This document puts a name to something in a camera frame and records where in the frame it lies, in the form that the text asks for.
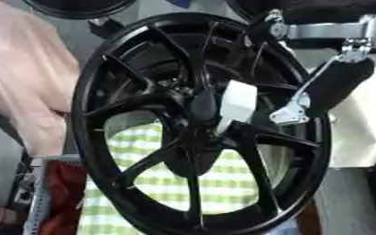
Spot black spoked wheel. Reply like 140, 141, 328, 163
69, 12, 333, 235

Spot red bag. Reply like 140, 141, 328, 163
39, 161, 89, 235

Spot black round tire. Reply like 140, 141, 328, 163
21, 0, 140, 20

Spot black device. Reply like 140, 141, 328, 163
5, 151, 39, 215

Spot grey perforated metal frame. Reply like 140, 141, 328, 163
22, 154, 84, 235

